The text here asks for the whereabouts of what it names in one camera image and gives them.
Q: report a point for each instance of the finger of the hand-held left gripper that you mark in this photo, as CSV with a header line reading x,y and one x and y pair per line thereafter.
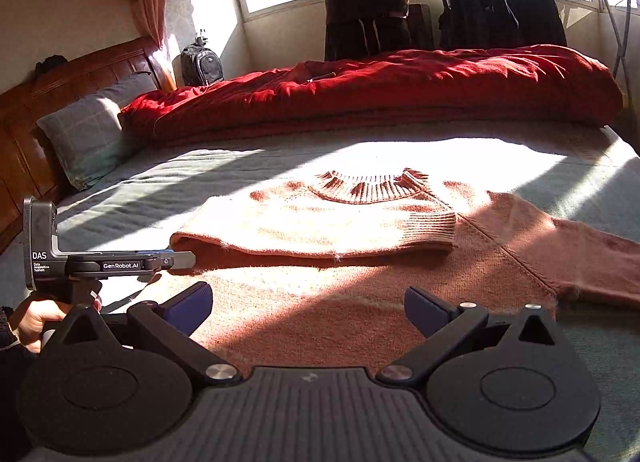
x,y
180,259

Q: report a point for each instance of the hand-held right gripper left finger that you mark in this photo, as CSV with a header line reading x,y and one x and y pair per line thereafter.
x,y
192,304

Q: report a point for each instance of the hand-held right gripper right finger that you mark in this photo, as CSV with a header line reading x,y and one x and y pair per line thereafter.
x,y
425,309

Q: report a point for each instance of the pink knit sweater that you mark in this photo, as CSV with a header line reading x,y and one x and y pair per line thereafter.
x,y
350,262

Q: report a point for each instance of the metal clothes drying rack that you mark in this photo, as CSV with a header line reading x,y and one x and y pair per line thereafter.
x,y
617,32

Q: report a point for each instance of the person's left hand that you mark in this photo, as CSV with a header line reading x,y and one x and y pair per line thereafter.
x,y
35,322

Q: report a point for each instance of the bed with grey-green sheet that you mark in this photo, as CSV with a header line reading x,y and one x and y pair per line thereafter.
x,y
150,177

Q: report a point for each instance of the wooden headboard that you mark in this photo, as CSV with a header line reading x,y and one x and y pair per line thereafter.
x,y
30,142

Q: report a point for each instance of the grey plaid pillow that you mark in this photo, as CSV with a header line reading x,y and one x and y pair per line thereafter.
x,y
90,137

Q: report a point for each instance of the small dark cloth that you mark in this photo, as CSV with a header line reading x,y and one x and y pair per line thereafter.
x,y
50,64

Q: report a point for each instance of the grey backpack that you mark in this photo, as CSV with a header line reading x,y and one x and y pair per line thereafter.
x,y
202,62

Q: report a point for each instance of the red quilt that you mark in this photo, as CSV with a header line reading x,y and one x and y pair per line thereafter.
x,y
375,92

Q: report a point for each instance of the small grey metal object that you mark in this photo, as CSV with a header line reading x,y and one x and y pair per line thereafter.
x,y
321,76

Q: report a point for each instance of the black jacket with round patch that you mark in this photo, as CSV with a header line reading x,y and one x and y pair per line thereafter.
x,y
462,7

